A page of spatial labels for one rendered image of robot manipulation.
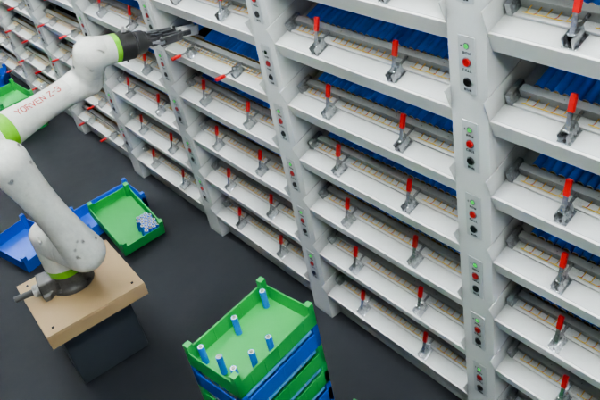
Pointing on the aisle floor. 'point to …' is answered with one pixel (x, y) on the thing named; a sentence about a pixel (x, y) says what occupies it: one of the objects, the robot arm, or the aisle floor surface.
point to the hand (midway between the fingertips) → (187, 30)
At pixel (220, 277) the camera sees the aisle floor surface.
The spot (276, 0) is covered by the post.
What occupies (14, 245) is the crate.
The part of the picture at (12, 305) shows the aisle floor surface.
